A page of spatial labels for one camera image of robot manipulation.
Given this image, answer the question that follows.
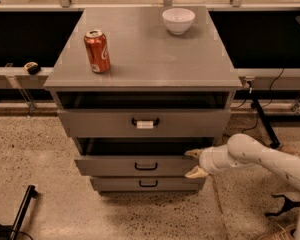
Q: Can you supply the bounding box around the black pole stand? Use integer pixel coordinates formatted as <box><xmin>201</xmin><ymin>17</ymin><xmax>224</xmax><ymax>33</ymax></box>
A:
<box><xmin>249</xmin><ymin>88</ymin><xmax>280</xmax><ymax>149</ymax></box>

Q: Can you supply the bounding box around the grey bottom drawer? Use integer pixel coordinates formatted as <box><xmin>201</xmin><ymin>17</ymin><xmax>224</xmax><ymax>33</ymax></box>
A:
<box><xmin>90</xmin><ymin>177</ymin><xmax>205</xmax><ymax>193</ymax></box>

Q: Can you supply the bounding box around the tan sneaker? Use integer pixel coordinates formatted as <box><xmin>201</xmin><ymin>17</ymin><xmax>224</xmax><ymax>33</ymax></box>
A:
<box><xmin>257</xmin><ymin>225</ymin><xmax>296</xmax><ymax>240</ymax></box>

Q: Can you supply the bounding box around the black stand leg left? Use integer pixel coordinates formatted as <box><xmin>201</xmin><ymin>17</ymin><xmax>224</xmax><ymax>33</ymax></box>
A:
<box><xmin>0</xmin><ymin>185</ymin><xmax>38</xmax><ymax>240</ymax></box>

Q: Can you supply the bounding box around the grey drawer cabinet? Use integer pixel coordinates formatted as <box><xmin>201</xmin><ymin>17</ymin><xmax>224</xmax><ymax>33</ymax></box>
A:
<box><xmin>43</xmin><ymin>5</ymin><xmax>243</xmax><ymax>195</ymax></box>

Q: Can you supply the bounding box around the black chair base leg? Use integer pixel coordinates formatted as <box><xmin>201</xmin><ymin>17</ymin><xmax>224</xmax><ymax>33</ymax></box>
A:
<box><xmin>265</xmin><ymin>194</ymin><xmax>300</xmax><ymax>217</ymax></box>

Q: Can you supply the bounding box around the white bowl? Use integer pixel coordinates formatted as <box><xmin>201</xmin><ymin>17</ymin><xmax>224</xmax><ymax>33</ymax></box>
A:
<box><xmin>162</xmin><ymin>8</ymin><xmax>195</xmax><ymax>35</ymax></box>

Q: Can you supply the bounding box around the small black yellow device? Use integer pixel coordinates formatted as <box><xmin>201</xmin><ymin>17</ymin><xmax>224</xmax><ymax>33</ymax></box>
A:
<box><xmin>24</xmin><ymin>62</ymin><xmax>41</xmax><ymax>75</ymax></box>

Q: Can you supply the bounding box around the red soda can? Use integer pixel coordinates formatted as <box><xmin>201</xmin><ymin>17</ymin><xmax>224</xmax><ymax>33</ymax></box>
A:
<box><xmin>84</xmin><ymin>29</ymin><xmax>111</xmax><ymax>73</ymax></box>

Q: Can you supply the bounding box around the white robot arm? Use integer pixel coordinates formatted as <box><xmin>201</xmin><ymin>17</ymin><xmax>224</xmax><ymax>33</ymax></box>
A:
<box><xmin>185</xmin><ymin>134</ymin><xmax>300</xmax><ymax>240</ymax></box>

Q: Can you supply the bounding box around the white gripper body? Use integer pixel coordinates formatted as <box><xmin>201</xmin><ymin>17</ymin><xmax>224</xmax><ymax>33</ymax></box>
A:
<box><xmin>199</xmin><ymin>146</ymin><xmax>228</xmax><ymax>174</ymax></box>

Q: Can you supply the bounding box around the grey top drawer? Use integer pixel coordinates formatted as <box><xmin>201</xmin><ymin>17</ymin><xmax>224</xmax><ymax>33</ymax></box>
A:
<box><xmin>58</xmin><ymin>109</ymin><xmax>230</xmax><ymax>138</ymax></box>

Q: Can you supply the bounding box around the grey drawer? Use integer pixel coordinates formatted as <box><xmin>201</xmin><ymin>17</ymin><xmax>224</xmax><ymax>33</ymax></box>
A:
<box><xmin>75</xmin><ymin>137</ymin><xmax>213</xmax><ymax>177</ymax></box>
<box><xmin>90</xmin><ymin>177</ymin><xmax>205</xmax><ymax>193</ymax></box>
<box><xmin>58</xmin><ymin>109</ymin><xmax>230</xmax><ymax>138</ymax></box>

